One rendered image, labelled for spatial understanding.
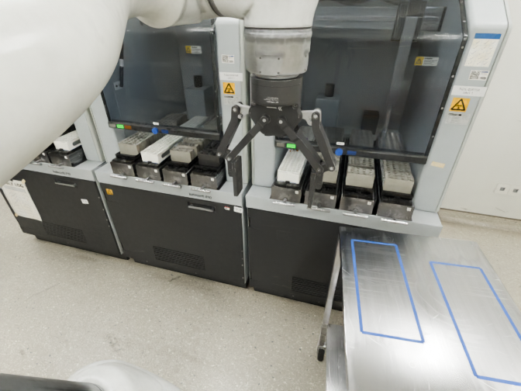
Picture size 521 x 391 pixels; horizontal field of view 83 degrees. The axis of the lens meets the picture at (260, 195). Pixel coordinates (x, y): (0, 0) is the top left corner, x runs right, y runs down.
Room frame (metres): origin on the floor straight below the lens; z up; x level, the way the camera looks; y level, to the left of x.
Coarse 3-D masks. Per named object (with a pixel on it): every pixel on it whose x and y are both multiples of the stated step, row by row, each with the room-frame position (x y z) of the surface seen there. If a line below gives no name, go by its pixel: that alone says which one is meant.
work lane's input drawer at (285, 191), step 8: (304, 176) 1.22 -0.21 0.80; (272, 184) 1.15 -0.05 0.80; (280, 184) 1.13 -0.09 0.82; (288, 184) 1.13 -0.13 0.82; (296, 184) 1.13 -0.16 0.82; (304, 184) 1.18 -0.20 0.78; (272, 192) 1.13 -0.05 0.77; (280, 192) 1.12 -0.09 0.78; (288, 192) 1.11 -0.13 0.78; (296, 192) 1.10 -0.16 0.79; (288, 200) 1.11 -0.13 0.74; (296, 200) 1.10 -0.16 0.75
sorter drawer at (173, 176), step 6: (168, 168) 1.28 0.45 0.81; (174, 168) 1.28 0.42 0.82; (180, 168) 1.28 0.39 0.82; (186, 168) 1.28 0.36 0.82; (192, 168) 1.31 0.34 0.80; (168, 174) 1.28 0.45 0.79; (174, 174) 1.27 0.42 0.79; (180, 174) 1.26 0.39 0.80; (186, 174) 1.25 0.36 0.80; (168, 180) 1.28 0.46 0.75; (174, 180) 1.27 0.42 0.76; (180, 180) 1.26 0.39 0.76; (186, 180) 1.25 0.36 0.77; (174, 186) 1.22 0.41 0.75; (180, 186) 1.22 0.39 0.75
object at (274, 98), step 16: (256, 80) 0.43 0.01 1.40; (272, 80) 0.42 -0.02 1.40; (288, 80) 0.42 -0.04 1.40; (256, 96) 0.43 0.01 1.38; (272, 96) 0.41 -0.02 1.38; (288, 96) 0.42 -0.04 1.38; (256, 112) 0.45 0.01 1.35; (272, 112) 0.44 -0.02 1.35; (288, 112) 0.43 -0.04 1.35; (272, 128) 0.44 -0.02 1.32
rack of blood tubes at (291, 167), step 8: (288, 152) 1.36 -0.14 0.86; (296, 152) 1.37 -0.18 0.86; (288, 160) 1.27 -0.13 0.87; (296, 160) 1.28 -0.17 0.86; (304, 160) 1.27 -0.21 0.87; (280, 168) 1.19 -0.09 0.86; (288, 168) 1.19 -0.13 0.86; (296, 168) 1.18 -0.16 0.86; (304, 168) 1.28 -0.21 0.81; (280, 176) 1.16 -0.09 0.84; (288, 176) 1.15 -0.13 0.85; (296, 176) 1.14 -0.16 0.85
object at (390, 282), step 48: (384, 240) 0.75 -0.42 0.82; (432, 240) 0.75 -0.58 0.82; (384, 288) 0.55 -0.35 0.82; (432, 288) 0.55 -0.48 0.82; (480, 288) 0.55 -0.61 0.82; (336, 336) 0.74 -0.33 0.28; (384, 336) 0.41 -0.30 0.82; (432, 336) 0.41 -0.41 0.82; (480, 336) 0.41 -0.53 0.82; (336, 384) 0.55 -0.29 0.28; (384, 384) 0.30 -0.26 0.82; (432, 384) 0.30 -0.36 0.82; (480, 384) 0.30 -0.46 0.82
